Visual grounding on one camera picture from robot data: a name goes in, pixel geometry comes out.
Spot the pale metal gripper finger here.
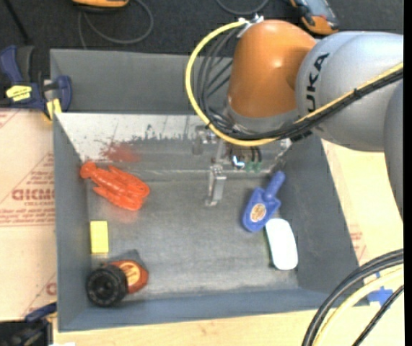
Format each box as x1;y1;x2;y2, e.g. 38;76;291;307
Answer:
215;166;227;205
204;165;217;208

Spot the blue toy shovel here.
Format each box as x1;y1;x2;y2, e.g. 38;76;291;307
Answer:
240;170;287;234

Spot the yellow block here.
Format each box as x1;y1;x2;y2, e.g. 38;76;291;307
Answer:
89;220;110;254

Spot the white computer mouse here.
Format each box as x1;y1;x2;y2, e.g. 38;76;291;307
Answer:
264;218;299;272

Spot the grey metal bin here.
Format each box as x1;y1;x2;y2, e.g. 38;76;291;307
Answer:
49;48;362;333

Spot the orange toy lobster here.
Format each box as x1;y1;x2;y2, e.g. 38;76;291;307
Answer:
79;161;152;212

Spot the black and orange round tool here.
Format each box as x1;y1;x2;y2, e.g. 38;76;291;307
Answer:
84;258;150;309

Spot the brown cardboard board red print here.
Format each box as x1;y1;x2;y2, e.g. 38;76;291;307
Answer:
0;107;405;324

